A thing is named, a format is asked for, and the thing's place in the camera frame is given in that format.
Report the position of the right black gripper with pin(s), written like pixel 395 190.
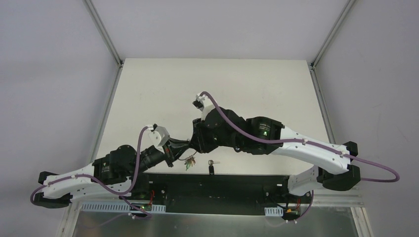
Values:
pixel 194 138

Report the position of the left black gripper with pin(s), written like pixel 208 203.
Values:
pixel 167 154

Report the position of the green key tag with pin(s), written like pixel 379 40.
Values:
pixel 189 162

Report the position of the black tag key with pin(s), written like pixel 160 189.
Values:
pixel 211 166

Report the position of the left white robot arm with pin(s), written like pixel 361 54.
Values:
pixel 121 173

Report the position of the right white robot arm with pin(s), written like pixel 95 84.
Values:
pixel 331 169

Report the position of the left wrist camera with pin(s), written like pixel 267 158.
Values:
pixel 158 135

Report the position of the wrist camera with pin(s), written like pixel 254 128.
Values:
pixel 158 135
pixel 204 104

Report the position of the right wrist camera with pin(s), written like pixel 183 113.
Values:
pixel 204 104

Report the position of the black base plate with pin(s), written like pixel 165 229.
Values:
pixel 214 193

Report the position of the aluminium frame rail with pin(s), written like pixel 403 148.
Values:
pixel 337 200

